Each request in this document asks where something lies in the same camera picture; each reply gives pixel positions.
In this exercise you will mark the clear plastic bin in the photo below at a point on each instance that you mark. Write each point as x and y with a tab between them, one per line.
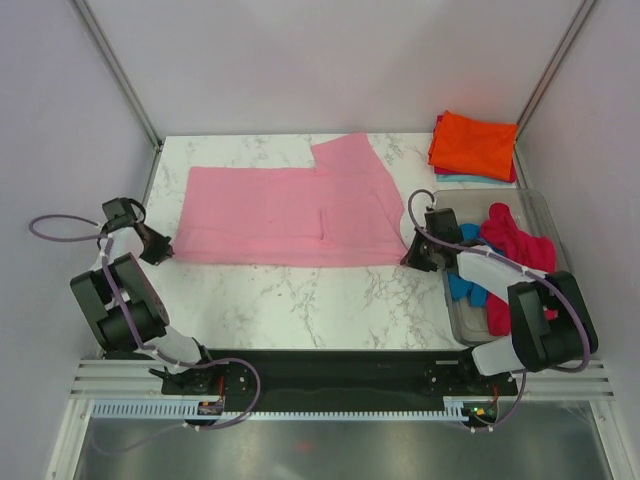
531	214

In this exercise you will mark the left aluminium frame post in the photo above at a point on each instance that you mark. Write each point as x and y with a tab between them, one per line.
108	55

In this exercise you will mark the teal folded t shirt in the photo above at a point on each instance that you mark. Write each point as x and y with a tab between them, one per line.
461	178

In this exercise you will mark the aluminium front frame rail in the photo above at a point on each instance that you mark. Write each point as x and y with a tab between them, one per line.
130	379

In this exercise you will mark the crimson crumpled t shirt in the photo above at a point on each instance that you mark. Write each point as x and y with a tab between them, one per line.
502	233

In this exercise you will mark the right aluminium frame post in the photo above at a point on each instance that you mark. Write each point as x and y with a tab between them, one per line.
580	18

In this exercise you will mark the blue crumpled t shirt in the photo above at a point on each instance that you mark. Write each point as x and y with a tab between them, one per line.
462	289

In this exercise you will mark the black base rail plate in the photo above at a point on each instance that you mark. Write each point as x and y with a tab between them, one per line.
273	380

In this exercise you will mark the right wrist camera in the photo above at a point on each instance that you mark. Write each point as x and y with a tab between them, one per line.
442	224

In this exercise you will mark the orange folded t shirt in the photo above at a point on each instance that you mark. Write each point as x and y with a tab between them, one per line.
474	147

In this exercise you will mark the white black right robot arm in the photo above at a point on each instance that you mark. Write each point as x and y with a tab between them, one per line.
550	326

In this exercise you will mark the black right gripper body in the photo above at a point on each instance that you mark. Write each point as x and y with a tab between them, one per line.
430	247

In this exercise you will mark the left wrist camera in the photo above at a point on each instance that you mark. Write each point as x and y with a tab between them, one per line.
123	208

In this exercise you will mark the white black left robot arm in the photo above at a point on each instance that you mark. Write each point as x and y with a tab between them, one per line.
126	315

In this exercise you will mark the aluminium frame post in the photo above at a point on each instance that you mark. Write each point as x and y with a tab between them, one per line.
580	18
108	55

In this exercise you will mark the pink t shirt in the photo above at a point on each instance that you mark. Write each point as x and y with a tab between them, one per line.
345	211

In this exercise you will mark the white slotted cable duct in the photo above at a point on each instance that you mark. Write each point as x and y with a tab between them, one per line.
195	410

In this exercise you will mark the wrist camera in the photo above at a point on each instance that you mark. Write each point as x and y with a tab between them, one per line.
442	224
123	208

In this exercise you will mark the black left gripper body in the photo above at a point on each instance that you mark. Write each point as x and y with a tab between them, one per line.
151	236

